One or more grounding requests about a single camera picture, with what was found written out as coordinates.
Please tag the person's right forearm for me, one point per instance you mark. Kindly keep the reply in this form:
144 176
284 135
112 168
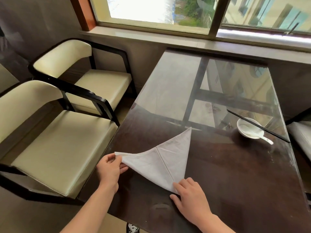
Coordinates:
216 225

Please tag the pale stone window sill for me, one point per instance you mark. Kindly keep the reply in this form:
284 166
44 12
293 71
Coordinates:
170 40

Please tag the cream chair with black frame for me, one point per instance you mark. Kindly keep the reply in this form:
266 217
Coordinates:
301 135
97 87
60 148

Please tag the person's left thumb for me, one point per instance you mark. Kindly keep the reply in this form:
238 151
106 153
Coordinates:
123 169

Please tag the sliding window with metal frame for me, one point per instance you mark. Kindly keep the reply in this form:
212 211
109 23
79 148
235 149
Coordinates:
213 19

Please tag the white ceramic spoon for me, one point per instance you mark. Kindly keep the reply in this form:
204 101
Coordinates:
261 137

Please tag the white cloth napkin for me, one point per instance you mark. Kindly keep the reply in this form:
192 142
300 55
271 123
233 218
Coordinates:
161 162

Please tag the black and white shoe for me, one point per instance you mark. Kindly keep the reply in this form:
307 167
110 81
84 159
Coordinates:
132 228

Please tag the brown wooden window trim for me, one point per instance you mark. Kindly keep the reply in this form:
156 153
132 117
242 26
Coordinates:
82 13

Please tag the white ceramic bowl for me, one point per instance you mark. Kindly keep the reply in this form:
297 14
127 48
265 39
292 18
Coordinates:
247 127

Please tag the person's left hand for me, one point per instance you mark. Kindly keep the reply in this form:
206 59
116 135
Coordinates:
108 171

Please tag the person's right hand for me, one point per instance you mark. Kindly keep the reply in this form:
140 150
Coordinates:
194 203

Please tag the black chopstick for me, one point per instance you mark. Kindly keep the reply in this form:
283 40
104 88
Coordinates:
243 118
257 125

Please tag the person's left forearm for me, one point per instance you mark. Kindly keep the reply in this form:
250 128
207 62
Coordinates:
90 212

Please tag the person's right thumb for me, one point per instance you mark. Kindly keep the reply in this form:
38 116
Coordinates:
176 201

